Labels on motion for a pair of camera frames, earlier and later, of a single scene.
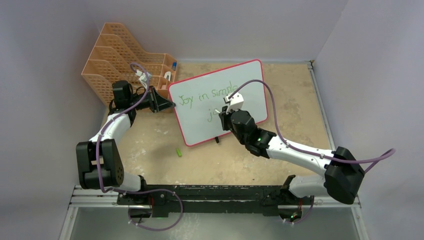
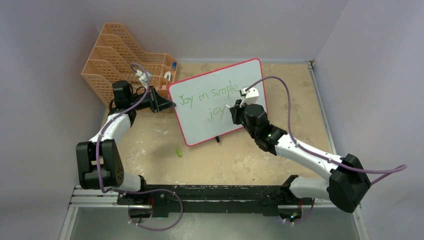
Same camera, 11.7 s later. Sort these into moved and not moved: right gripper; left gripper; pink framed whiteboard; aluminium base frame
Moved: right gripper
Not moved: aluminium base frame; left gripper; pink framed whiteboard
